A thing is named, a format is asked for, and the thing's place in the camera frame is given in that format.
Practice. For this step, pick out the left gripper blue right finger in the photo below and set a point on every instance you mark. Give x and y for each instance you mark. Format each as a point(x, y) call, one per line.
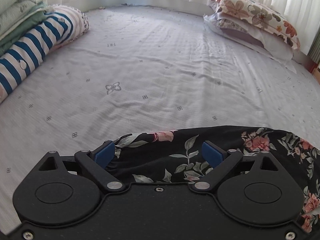
point(222, 162)

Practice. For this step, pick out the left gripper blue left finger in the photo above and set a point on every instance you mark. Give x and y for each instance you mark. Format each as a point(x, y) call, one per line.
point(93, 163)

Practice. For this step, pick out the black floral pants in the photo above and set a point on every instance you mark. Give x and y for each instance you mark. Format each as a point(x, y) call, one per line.
point(250, 159)

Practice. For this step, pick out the grey patterned bed sheet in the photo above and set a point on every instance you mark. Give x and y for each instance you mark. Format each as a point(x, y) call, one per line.
point(159, 83)

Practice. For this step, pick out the white purple pillow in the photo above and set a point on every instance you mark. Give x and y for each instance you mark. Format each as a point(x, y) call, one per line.
point(248, 35)

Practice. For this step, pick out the blue white striped blanket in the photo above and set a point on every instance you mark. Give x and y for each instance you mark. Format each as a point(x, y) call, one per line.
point(60, 27)

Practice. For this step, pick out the floral pillow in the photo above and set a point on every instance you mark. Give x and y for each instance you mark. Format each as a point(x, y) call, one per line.
point(260, 16)

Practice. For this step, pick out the green floral folded quilt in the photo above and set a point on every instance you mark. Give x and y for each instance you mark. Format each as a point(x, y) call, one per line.
point(18, 17)

